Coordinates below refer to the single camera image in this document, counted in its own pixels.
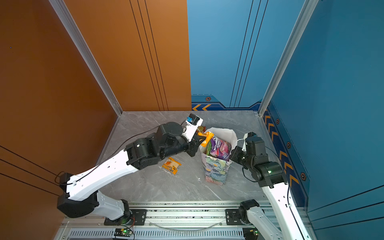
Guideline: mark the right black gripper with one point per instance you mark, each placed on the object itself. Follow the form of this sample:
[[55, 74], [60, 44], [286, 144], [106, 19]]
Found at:
[[234, 153]]

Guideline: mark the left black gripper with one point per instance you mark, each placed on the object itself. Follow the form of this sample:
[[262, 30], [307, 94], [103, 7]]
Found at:
[[194, 144]]

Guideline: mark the small orange cracker pack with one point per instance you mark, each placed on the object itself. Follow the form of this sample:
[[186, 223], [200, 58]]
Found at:
[[208, 136]]

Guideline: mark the colourful white paper bag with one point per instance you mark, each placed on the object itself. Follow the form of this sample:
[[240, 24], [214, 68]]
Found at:
[[216, 170]]

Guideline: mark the purple small snack bag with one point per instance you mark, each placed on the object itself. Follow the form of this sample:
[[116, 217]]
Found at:
[[220, 149]]

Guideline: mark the small orange yellow snack pack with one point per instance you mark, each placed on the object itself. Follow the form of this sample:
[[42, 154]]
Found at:
[[171, 165]]

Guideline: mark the green Lays chips bag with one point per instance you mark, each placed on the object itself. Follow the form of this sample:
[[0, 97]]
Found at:
[[208, 149]]

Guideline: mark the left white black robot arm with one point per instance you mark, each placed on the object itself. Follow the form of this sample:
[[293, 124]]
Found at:
[[82, 195]]

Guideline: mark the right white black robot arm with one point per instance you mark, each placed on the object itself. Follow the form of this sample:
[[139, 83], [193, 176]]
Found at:
[[272, 180]]

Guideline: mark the small red snack pack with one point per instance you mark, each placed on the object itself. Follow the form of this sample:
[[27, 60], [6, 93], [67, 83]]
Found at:
[[202, 129]]

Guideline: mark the right green circuit board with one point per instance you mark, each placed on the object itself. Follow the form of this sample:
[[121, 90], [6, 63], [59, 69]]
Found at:
[[250, 233]]

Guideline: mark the green circuit board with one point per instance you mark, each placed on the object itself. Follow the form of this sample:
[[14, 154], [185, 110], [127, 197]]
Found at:
[[123, 233], [250, 233]]

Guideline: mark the left green circuit board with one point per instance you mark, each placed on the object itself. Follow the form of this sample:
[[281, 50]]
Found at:
[[123, 233]]

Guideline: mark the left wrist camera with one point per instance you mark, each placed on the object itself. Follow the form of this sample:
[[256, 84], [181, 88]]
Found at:
[[192, 123]]

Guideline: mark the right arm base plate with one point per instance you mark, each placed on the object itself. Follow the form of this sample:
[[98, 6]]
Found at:
[[234, 218]]

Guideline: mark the aluminium rail frame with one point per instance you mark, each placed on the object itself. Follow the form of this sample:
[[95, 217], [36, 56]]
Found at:
[[165, 220]]

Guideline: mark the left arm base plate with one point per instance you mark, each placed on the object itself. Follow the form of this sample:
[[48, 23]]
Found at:
[[136, 217]]

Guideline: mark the right aluminium corner post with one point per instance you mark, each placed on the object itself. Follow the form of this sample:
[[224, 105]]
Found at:
[[301, 23]]

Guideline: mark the aluminium corner post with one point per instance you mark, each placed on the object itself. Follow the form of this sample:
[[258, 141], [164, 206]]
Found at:
[[75, 34], [301, 23]]

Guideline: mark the left aluminium corner post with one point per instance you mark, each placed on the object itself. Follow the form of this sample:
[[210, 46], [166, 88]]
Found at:
[[75, 34]]

